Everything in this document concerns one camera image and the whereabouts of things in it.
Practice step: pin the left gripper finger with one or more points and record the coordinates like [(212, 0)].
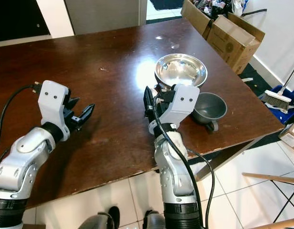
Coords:
[(87, 114), (74, 103)]

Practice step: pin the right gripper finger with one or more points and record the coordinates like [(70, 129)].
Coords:
[(159, 100), (148, 102)]

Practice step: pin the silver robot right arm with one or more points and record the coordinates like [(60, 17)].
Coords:
[(175, 171)]

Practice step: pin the shiny steel bowl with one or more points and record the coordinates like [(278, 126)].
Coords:
[(181, 70)]

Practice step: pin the grey cup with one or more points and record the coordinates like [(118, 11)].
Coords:
[(211, 107)]

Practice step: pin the large open cardboard box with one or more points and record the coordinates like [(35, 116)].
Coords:
[(232, 43)]

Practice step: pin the grey door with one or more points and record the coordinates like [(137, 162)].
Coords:
[(104, 14)]

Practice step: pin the black door mat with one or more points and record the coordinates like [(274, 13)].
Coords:
[(163, 4)]

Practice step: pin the robot right leg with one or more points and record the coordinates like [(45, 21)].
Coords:
[(154, 220)]

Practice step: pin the robot leg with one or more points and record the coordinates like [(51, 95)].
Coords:
[(154, 220), (99, 222)]

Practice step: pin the robot left leg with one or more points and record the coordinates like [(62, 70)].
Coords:
[(99, 222)]

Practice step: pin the broom with pale bristles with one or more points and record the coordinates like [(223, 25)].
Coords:
[(275, 99)]

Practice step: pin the shiny plastic bag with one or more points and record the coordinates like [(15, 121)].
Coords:
[(237, 7)]

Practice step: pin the light wooden bar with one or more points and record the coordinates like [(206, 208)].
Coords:
[(278, 223), (270, 178)]

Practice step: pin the blue dustpan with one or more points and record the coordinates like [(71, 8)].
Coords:
[(293, 114)]

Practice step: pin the small cardboard box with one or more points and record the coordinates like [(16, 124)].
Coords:
[(290, 136)]

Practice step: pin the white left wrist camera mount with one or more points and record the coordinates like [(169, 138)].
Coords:
[(52, 102)]

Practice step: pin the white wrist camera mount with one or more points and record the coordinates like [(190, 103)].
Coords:
[(182, 102), (52, 102)]

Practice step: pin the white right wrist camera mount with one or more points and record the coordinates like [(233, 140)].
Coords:
[(182, 102)]

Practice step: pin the black wall panel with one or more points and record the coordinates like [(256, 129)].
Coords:
[(15, 16)]

